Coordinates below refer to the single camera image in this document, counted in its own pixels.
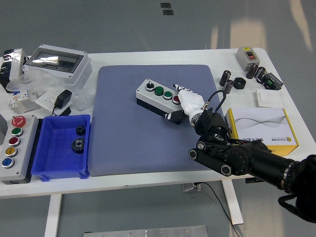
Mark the grey box at edge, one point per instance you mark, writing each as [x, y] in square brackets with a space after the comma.
[2, 128]

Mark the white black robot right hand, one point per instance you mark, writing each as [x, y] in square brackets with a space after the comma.
[191, 102]

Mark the white black wrapped device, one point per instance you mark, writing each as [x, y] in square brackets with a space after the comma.
[17, 64]

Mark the grey five-button control station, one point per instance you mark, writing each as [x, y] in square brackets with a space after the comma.
[24, 148]

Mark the blue-grey mat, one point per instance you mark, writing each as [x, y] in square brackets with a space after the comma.
[118, 148]

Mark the white table leg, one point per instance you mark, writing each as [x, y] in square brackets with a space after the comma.
[52, 214]
[233, 202]

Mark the large black bevel gear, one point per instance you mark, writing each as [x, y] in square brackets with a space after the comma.
[77, 146]

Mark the small black bevel gear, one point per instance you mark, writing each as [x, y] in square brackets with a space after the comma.
[80, 130]

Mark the small black plug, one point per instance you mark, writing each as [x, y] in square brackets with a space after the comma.
[66, 111]

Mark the white circuit breaker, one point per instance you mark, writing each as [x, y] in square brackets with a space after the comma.
[21, 96]

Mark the aluminium plate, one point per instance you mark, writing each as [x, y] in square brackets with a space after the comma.
[148, 232]

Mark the blue plastic bin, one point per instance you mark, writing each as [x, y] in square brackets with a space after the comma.
[59, 160]

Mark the black hex nut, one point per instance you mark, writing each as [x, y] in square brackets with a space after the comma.
[239, 83]

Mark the grey two-button switch box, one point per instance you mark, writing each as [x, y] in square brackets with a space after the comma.
[243, 59]

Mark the grey enclosure with clear lid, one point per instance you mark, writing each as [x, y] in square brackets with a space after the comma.
[79, 71]

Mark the yellow white cardboard box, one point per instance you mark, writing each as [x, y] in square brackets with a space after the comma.
[259, 123]

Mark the grey bracket under table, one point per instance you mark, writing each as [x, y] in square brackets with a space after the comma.
[188, 187]

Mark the grey metal plate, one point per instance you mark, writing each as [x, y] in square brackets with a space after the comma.
[24, 107]

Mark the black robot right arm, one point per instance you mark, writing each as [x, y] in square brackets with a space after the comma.
[256, 160]

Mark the white wall socket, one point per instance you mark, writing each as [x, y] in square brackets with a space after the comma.
[45, 100]

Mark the grey four-button control box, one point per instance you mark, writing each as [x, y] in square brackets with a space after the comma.
[150, 99]

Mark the black module with green terminal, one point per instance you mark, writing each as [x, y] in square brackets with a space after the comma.
[271, 81]

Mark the black power adapter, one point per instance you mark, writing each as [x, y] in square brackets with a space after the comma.
[63, 97]

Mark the clear plastic bag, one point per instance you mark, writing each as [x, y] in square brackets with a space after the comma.
[47, 84]

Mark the black floor plate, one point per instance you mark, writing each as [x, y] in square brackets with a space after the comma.
[168, 12]
[165, 5]

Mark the white wall switch plate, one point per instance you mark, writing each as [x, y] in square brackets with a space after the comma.
[269, 98]

